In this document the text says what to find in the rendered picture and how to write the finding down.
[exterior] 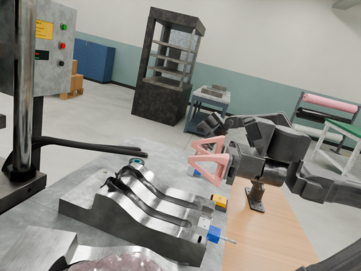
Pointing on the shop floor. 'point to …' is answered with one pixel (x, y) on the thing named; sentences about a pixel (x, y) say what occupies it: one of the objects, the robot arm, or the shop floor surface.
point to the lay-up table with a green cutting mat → (345, 128)
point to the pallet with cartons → (77, 80)
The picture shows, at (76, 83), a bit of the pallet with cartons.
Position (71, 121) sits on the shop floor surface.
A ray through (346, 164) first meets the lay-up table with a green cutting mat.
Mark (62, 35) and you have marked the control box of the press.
